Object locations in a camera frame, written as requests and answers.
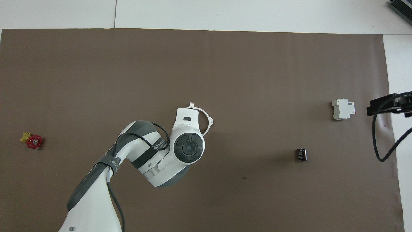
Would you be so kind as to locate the white circuit breaker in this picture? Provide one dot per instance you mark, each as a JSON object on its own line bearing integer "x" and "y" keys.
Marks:
{"x": 341, "y": 109}

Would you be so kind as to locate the grey ribbed device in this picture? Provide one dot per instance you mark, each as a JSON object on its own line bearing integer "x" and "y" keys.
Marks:
{"x": 402, "y": 7}

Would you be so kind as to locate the red handwheel brass valve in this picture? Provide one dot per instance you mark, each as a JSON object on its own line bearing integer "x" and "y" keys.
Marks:
{"x": 34, "y": 141}

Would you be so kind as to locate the brown paper table mat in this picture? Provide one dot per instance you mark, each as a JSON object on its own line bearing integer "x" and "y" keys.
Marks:
{"x": 257, "y": 64}

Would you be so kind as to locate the black cylindrical capacitor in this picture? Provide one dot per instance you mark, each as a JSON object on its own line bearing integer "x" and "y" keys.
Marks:
{"x": 301, "y": 155}

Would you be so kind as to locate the white Franka left robot arm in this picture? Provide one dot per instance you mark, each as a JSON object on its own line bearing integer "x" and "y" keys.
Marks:
{"x": 138, "y": 154}

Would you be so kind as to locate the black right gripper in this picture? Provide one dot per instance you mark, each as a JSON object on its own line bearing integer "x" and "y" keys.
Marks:
{"x": 406, "y": 103}

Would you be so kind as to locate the white half pipe clamp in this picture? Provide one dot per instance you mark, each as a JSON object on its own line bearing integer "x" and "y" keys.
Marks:
{"x": 189, "y": 106}
{"x": 209, "y": 124}

